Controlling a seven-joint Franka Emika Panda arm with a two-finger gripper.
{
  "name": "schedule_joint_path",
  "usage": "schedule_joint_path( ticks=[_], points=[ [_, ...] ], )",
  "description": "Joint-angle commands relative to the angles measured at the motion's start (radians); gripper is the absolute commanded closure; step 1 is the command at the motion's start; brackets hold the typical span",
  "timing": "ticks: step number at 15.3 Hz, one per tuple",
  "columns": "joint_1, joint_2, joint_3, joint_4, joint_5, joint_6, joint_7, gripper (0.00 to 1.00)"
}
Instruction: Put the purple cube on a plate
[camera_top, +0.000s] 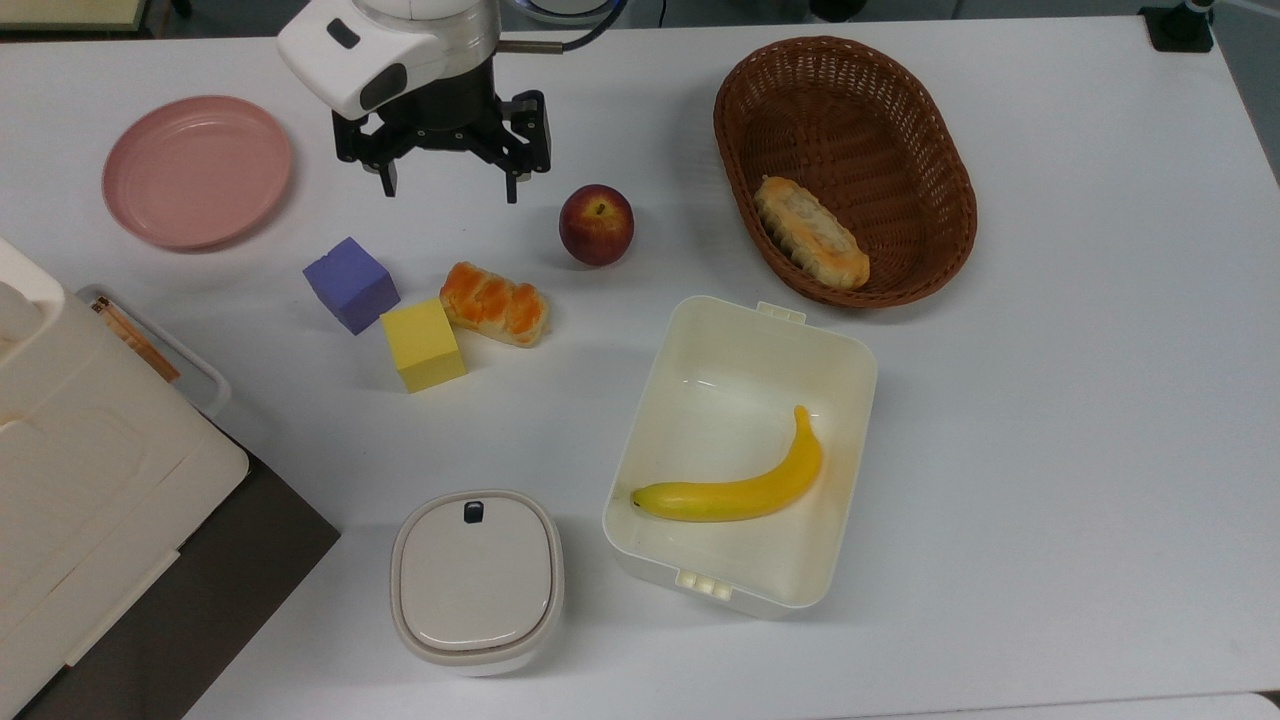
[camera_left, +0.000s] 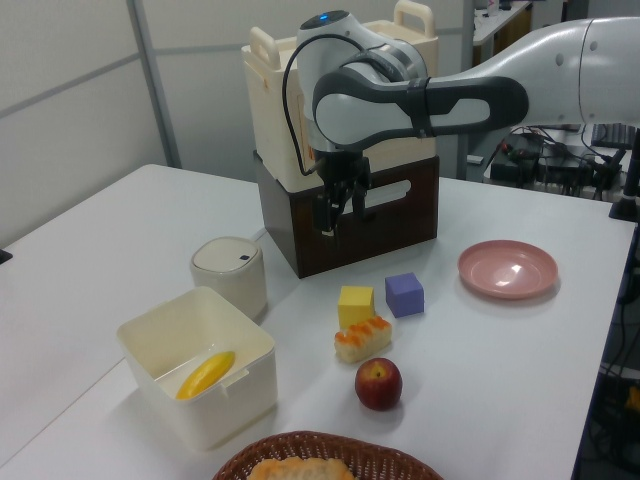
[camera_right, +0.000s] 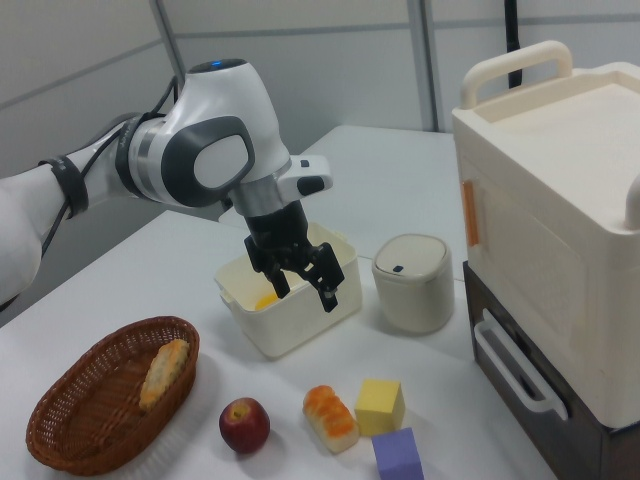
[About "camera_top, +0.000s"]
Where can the pink plate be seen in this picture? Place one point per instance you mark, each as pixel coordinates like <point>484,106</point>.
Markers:
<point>196,171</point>

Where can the brown wicker basket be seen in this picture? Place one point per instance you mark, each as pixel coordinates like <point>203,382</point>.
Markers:
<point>850,120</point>

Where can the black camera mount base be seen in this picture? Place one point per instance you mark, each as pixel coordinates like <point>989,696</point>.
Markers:
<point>1178,24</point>

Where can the yellow banana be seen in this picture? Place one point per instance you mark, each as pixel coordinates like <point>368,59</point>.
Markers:
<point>750,487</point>

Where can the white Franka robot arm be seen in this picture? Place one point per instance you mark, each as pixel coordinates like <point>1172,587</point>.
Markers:
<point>420,40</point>

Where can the white rectangular plastic container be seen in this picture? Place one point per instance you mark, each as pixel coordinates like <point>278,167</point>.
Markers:
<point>720,380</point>

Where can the orange glazed bread roll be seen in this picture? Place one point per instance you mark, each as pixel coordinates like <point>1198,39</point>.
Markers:
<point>494,304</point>

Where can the cream white appliance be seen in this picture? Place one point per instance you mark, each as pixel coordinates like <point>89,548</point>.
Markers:
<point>80,480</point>

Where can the blue ringed round base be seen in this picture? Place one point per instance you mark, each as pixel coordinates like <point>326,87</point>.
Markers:
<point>565,8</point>

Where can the yellow foam cube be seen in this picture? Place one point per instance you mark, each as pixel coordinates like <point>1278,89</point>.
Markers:
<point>424,345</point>

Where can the pale long bread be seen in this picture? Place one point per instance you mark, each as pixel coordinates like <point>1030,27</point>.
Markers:
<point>812,234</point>

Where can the dark brown mat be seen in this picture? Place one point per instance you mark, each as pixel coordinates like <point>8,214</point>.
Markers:
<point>220,590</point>

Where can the red apple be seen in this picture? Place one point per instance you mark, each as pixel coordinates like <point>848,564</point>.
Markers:
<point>596,225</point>

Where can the round white lidded container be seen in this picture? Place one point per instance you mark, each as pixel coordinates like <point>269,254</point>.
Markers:
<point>476,582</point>

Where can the clear tray with brown sticks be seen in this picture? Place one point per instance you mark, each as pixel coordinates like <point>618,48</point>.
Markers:
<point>160,350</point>

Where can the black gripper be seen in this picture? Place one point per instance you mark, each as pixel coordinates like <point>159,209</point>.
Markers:
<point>445,122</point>

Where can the purple foam cube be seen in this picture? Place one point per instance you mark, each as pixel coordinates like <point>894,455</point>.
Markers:
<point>350,284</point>

